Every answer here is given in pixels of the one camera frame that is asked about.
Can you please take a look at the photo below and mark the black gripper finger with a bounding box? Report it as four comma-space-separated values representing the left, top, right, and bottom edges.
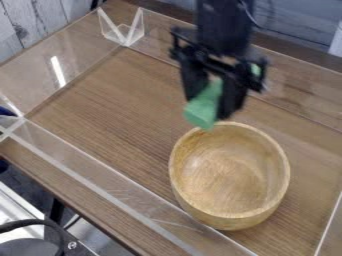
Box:
216, 74, 248, 120
180, 57, 208, 101

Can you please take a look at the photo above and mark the green rectangular block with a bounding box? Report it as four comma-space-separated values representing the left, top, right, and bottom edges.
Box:
183, 63, 266, 130

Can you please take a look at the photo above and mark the black cable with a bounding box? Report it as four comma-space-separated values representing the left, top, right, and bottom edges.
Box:
0, 218, 67, 256

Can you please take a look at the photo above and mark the light wooden bowl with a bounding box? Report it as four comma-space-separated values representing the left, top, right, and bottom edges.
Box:
168, 122, 291, 231

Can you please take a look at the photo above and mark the clear acrylic tray enclosure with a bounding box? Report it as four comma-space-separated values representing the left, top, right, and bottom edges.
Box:
0, 0, 342, 256

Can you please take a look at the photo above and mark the black metal bracket with screw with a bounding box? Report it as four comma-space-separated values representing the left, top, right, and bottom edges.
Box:
43, 225, 99, 256

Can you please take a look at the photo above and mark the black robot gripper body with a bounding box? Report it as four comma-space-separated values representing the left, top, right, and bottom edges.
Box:
167, 0, 270, 94

